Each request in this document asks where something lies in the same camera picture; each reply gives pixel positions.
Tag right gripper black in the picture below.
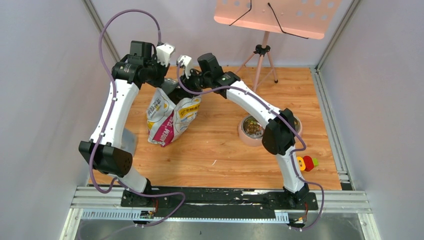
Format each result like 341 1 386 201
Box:
179 69 211 100

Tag pet food bag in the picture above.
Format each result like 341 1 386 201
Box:
146 78 202 147

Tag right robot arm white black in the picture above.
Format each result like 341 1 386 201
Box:
176 53 309 209

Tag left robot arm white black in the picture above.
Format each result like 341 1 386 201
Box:
78 40 175 207

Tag brown kibble in bowl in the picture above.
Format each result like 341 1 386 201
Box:
243 120 263 138

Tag left steel bowl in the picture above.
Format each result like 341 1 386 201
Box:
241 115 265 139

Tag steel bowl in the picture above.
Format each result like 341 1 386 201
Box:
241 115 265 139
294 115 303 136

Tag pink double bowl feeder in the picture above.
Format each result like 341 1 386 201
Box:
238 114 303 148

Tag right steel bowl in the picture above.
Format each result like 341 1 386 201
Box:
294 115 303 136

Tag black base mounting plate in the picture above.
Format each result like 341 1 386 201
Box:
120 186 319 219

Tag pink music stand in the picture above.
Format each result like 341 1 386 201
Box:
214 0 341 91

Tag colourful toy block set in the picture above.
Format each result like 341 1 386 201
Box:
296 155 319 172

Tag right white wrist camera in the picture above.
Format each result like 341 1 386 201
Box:
176 55 193 79

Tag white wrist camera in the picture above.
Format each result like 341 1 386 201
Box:
176 55 193 79
156 43 176 67

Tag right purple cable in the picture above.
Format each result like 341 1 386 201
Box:
176 61 325 232

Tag purple cable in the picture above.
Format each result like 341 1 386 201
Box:
88 8 186 229
176 61 325 232

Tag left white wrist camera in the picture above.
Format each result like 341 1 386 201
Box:
156 43 176 67

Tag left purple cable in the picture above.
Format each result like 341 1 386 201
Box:
88 8 186 229

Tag aluminium frame rail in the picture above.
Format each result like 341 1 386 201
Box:
61 186 381 240

